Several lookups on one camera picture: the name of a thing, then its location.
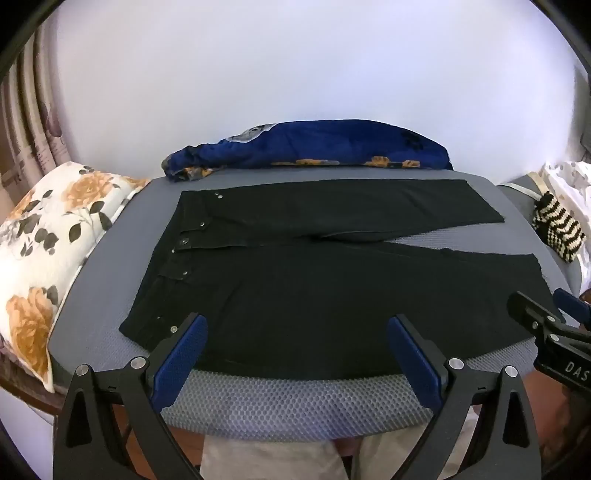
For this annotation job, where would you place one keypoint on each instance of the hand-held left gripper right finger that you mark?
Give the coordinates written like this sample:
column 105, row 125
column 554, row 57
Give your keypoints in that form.
column 415, row 360

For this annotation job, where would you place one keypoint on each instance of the white printed cloth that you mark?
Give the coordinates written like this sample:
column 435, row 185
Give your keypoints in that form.
column 570, row 184

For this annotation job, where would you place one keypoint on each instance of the black white striped knit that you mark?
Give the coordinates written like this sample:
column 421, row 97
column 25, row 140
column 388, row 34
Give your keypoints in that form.
column 561, row 230

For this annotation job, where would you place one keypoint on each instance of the dark wooden bed frame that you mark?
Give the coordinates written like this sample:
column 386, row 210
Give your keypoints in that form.
column 18, row 386

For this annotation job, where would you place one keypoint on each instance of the black pants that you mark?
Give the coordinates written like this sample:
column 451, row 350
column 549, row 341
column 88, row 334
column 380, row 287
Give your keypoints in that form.
column 300, row 286

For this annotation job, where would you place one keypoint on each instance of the pale patterned curtain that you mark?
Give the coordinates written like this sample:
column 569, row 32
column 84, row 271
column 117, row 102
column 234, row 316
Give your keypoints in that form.
column 27, row 115

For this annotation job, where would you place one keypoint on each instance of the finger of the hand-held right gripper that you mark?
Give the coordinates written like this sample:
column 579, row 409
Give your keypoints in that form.
column 570, row 302
column 531, row 311

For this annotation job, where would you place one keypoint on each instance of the white floral pillow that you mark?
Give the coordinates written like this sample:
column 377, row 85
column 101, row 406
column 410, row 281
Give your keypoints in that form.
column 51, row 240

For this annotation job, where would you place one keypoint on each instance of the grey mesh mattress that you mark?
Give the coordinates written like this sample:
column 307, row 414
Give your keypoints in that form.
column 277, row 401

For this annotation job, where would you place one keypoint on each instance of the grey cushion with white trim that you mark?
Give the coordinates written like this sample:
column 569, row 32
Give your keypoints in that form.
column 519, row 187

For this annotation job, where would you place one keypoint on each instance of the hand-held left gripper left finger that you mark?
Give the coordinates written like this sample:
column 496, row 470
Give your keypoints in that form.
column 180, row 360

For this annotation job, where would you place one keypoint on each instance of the blue floral blanket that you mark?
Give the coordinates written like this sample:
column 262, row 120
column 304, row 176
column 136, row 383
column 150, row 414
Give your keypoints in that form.
column 323, row 138

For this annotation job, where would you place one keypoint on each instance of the person's beige trousers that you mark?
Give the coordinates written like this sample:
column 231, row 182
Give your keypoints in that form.
column 277, row 461

